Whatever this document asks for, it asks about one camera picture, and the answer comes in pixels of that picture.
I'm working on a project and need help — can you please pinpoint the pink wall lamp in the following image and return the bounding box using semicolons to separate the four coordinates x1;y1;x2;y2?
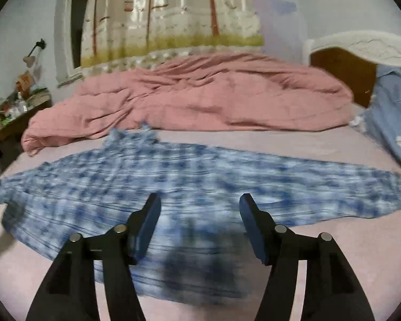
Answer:
23;39;46;68

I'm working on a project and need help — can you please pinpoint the blue floral pillow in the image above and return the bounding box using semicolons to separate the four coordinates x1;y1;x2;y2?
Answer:
349;65;401;165

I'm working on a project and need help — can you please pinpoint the orange paper bag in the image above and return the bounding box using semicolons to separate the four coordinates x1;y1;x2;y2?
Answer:
16;71;34;98

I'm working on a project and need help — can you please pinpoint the pink checked duvet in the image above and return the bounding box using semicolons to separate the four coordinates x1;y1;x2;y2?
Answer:
21;52;353;155

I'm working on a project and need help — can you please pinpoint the white and brown headboard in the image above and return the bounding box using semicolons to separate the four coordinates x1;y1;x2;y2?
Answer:
302;30;401;107

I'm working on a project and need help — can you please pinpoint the dark wooden desk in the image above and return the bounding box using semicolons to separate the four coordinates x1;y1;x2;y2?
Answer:
0;90;52;142

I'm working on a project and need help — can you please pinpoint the blue plaid shirt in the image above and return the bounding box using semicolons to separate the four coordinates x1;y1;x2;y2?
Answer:
0;127;401;304

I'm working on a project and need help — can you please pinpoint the tree print curtain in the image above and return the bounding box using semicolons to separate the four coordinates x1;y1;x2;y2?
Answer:
81;0;264;76

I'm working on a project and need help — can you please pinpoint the white framed window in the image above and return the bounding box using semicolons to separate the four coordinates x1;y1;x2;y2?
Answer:
54;0;87;87

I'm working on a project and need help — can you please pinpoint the clear plastic bottle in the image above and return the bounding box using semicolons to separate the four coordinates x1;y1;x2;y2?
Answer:
16;91;28;114

